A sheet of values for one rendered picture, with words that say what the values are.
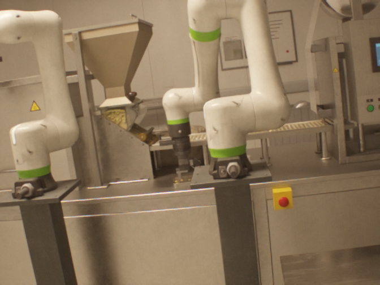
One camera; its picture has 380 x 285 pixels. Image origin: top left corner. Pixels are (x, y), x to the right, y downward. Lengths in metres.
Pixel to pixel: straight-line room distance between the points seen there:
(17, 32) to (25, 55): 4.82
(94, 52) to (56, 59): 0.39
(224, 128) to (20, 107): 1.07
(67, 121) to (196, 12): 0.62
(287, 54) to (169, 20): 1.50
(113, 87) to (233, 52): 3.77
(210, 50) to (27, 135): 0.72
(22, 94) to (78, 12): 4.08
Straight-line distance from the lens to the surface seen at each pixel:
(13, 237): 2.21
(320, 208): 1.95
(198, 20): 1.68
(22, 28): 1.72
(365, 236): 2.03
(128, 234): 2.02
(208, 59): 1.79
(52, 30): 1.80
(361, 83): 1.90
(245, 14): 1.68
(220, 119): 1.53
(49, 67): 1.80
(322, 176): 1.91
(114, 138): 2.19
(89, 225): 2.05
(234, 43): 5.87
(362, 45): 1.90
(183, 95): 1.91
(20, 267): 2.26
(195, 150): 2.39
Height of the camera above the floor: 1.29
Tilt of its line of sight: 8 degrees down
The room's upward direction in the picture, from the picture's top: 7 degrees counter-clockwise
